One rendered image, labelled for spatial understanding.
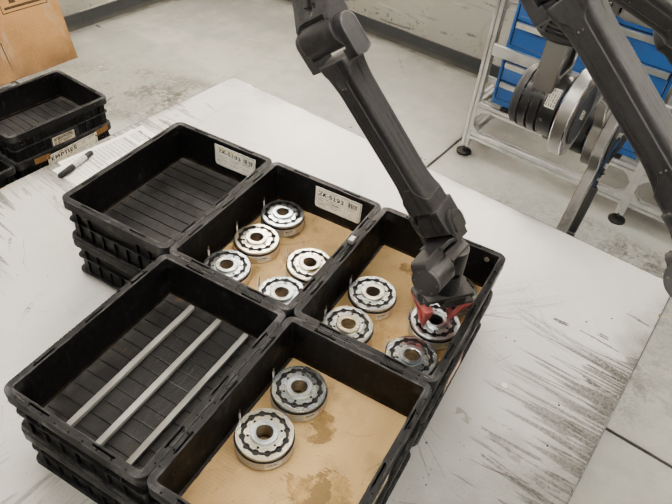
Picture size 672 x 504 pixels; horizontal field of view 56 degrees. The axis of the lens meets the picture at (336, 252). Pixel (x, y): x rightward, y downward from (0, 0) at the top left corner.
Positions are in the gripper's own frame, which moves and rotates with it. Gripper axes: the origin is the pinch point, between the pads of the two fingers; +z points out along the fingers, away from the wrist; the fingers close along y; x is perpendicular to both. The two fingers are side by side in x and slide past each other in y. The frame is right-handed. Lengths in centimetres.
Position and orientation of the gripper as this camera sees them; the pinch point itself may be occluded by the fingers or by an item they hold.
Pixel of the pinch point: (435, 317)
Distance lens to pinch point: 132.2
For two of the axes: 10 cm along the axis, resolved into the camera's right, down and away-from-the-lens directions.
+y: 9.4, -1.8, 3.0
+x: -3.4, -6.5, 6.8
